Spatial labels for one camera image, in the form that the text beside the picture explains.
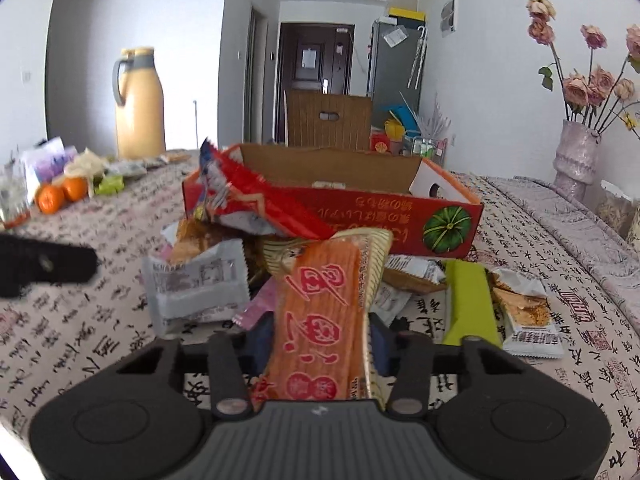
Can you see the grey patterned cloth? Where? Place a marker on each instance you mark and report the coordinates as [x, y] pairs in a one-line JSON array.
[[550, 220]]

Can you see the white brown snack packet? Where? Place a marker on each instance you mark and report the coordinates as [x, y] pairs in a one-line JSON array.
[[415, 271]]

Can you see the purple tissue pack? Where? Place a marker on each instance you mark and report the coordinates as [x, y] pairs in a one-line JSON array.
[[47, 165]]

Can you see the white wall panel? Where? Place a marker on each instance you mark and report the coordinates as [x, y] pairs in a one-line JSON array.
[[448, 15]]

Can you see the clear cracker packet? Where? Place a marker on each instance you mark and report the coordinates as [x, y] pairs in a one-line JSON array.
[[187, 240]]

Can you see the orange fruit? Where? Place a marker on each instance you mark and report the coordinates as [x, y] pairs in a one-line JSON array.
[[76, 188], [51, 199]]

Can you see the yellow thermos jug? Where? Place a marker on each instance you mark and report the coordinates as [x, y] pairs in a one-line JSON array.
[[140, 110]]

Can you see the blue plastic dustpan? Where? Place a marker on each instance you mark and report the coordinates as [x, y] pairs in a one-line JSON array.
[[405, 115]]

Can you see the yellow box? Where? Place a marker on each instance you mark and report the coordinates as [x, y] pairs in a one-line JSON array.
[[406, 15]]

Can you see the small red box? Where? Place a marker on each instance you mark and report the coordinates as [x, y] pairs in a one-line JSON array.
[[382, 145]]

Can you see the red cardboard box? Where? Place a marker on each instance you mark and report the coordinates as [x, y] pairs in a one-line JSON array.
[[380, 220]]

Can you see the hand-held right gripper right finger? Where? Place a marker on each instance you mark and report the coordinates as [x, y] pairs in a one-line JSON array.
[[380, 347]]

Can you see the large pink snack packet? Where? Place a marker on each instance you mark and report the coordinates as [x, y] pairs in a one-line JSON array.
[[257, 305]]

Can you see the small green packet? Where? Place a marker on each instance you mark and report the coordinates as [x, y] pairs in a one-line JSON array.
[[110, 185]]

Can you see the grey refrigerator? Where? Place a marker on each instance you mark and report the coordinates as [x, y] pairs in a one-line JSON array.
[[395, 65]]

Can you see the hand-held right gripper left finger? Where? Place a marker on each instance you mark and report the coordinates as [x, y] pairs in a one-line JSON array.
[[257, 347]]

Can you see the grey white snack packet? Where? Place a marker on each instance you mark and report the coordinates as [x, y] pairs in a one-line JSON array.
[[195, 285]]

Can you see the green snack packet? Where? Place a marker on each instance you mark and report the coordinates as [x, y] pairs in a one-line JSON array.
[[470, 305]]

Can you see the pink textured vase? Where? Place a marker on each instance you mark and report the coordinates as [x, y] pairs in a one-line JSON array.
[[575, 160]]

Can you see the wooden chair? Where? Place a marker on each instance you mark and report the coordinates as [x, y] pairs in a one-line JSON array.
[[327, 120]]

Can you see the dark brown door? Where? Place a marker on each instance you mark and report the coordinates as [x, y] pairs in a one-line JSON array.
[[315, 55]]

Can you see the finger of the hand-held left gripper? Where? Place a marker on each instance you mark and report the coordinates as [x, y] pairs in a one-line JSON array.
[[50, 262]]

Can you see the cream plastic bag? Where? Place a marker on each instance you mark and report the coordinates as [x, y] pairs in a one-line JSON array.
[[86, 165]]

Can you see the thin white pole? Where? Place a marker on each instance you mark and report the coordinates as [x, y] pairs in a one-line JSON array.
[[195, 125]]

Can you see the small cracker packet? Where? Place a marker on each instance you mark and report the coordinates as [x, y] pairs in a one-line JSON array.
[[167, 158]]

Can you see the orange snack packet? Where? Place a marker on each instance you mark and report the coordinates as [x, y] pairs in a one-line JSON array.
[[315, 320]]

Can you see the clear glass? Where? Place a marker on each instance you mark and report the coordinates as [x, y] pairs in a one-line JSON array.
[[14, 195]]

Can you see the white cracker snack packet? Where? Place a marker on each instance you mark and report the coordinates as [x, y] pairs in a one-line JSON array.
[[530, 320]]

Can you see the white umbrella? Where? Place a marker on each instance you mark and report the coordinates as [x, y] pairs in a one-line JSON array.
[[419, 55]]

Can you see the dried pink flowers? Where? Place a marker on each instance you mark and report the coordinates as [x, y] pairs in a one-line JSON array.
[[582, 87]]

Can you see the yellow plastic item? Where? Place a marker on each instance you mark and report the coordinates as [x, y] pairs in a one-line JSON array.
[[394, 130]]

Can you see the red snack packet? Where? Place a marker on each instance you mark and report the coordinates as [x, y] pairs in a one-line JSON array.
[[265, 205]]

